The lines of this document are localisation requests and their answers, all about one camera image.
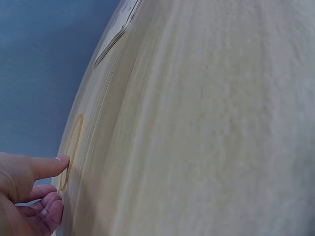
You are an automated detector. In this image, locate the person's left hand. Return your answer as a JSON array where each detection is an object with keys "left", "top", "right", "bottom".
[{"left": 0, "top": 151, "right": 71, "bottom": 236}]

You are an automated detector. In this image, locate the yellow rubber band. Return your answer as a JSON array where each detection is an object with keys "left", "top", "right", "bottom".
[{"left": 59, "top": 114, "right": 85, "bottom": 192}]

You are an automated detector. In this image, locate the white printed card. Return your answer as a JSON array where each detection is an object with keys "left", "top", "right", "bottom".
[{"left": 92, "top": 0, "right": 143, "bottom": 69}]

